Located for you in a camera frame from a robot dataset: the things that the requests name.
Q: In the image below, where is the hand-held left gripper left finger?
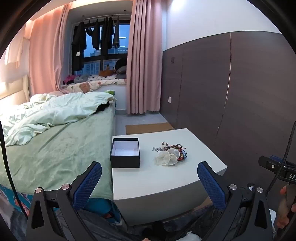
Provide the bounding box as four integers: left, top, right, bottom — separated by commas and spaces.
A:
25, 161, 102, 241

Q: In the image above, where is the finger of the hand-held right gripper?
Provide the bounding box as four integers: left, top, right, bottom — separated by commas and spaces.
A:
258, 155, 288, 172

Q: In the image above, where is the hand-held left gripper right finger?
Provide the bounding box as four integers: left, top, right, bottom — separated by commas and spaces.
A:
197, 161, 273, 241

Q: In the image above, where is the black jewelry box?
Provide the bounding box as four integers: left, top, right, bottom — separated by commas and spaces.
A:
109, 138, 141, 168

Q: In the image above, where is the translucent shell disc earring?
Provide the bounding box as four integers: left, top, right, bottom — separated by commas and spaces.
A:
156, 152, 171, 166
167, 148, 180, 167

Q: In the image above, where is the brown beaded bracelet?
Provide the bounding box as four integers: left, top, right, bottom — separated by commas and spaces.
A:
162, 143, 187, 161

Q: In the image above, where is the person's right hand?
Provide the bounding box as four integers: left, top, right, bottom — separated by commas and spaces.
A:
276, 185, 292, 230

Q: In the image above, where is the bed with green sheet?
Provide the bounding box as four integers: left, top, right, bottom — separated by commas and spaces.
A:
0, 75, 117, 223

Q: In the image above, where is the white table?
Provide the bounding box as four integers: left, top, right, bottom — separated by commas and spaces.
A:
112, 128, 228, 226

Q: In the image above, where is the pale green duvet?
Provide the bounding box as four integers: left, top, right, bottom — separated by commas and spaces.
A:
0, 91, 117, 146

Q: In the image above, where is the brown floor mat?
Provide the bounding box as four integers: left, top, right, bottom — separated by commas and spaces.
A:
125, 122, 174, 135

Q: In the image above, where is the cream padded headboard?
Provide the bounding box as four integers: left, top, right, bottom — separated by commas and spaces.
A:
0, 75, 30, 100

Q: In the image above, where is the dark pillow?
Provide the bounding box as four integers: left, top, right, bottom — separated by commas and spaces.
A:
115, 58, 127, 80

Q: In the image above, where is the wide pink curtain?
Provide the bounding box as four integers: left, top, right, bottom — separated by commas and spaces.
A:
29, 2, 70, 95

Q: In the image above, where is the narrow pink curtain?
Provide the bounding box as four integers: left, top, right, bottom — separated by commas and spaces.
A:
126, 0, 163, 115

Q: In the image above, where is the long black hanging garment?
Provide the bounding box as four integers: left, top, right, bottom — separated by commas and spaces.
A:
71, 22, 87, 71

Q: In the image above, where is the dark hanging shirt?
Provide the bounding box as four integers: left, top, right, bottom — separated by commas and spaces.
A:
85, 20, 101, 50

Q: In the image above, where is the dark hanging jacket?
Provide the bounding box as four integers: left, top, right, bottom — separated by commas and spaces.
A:
100, 16, 115, 56

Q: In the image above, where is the grey hanging garment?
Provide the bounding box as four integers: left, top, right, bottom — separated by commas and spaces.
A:
112, 16, 121, 48

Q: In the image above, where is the black braided cable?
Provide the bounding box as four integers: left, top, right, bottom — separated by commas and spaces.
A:
266, 122, 296, 194

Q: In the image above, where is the black smooth cable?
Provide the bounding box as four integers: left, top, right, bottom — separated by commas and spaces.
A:
0, 119, 29, 219

